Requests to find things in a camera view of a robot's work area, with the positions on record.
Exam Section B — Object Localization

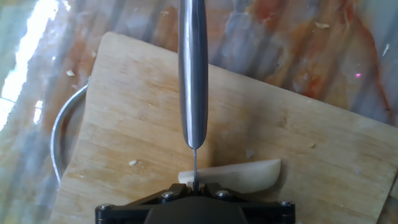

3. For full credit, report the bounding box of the white radish piece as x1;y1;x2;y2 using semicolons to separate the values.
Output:
177;159;282;194

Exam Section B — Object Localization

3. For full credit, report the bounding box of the wooden cutting board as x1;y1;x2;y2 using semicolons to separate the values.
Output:
48;30;398;224

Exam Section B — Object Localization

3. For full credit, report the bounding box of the orange marble pattern mat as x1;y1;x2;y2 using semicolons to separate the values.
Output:
0;0;398;224

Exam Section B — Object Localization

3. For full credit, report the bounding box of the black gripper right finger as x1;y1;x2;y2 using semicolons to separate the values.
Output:
197;182;296;224

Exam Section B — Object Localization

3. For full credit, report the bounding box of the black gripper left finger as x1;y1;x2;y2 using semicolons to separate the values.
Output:
95;182;194;224

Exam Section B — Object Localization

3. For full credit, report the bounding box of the steel loop handle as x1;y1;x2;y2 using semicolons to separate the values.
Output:
50;77;91;187

